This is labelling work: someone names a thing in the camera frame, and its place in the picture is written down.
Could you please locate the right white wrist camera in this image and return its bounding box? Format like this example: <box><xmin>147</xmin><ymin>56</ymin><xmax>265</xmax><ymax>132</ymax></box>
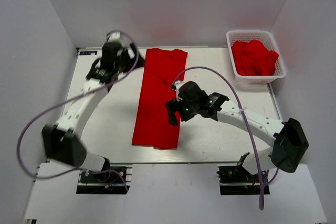
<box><xmin>171</xmin><ymin>80</ymin><xmax>185</xmax><ymax>101</ymax></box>

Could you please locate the red shirts pile in basket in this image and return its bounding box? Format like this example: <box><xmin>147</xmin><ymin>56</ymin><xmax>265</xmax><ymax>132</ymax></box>
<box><xmin>231</xmin><ymin>39</ymin><xmax>279</xmax><ymax>76</ymax></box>

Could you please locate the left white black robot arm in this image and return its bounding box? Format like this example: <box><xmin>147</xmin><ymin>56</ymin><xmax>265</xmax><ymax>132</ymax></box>
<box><xmin>41</xmin><ymin>40</ymin><xmax>145</xmax><ymax>182</ymax></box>

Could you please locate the red t shirt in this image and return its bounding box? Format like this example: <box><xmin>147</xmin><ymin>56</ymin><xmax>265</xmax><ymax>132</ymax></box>
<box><xmin>132</xmin><ymin>48</ymin><xmax>188</xmax><ymax>150</ymax></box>

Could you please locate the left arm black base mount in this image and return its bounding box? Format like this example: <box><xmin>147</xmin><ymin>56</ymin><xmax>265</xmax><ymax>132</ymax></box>
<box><xmin>76</xmin><ymin>164</ymin><xmax>132</xmax><ymax>195</ymax></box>

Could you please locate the blue label sticker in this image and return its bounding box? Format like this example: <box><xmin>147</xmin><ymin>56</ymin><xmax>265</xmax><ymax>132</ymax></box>
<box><xmin>79</xmin><ymin>50</ymin><xmax>98</xmax><ymax>56</ymax></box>

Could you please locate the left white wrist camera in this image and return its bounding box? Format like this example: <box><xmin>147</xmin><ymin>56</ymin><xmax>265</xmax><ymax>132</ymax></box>
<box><xmin>105</xmin><ymin>31</ymin><xmax>124</xmax><ymax>45</ymax></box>

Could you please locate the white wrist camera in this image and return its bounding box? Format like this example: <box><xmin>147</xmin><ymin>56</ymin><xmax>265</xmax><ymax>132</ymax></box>
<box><xmin>105</xmin><ymin>31</ymin><xmax>124</xmax><ymax>45</ymax></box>
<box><xmin>171</xmin><ymin>80</ymin><xmax>185</xmax><ymax>101</ymax></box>

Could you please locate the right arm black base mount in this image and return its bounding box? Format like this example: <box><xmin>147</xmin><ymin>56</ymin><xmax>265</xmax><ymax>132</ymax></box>
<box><xmin>217</xmin><ymin>152</ymin><xmax>260</xmax><ymax>196</ymax></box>

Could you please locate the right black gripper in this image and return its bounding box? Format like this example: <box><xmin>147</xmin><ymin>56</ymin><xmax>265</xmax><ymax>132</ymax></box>
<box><xmin>165</xmin><ymin>96</ymin><xmax>199</xmax><ymax>127</ymax></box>

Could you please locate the white plastic mesh basket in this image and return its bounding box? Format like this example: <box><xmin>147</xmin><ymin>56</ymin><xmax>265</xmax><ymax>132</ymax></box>
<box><xmin>226</xmin><ymin>30</ymin><xmax>286</xmax><ymax>84</ymax></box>

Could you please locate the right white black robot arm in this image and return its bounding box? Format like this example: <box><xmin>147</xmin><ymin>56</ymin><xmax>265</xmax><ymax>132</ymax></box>
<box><xmin>166</xmin><ymin>81</ymin><xmax>309</xmax><ymax>182</ymax></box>

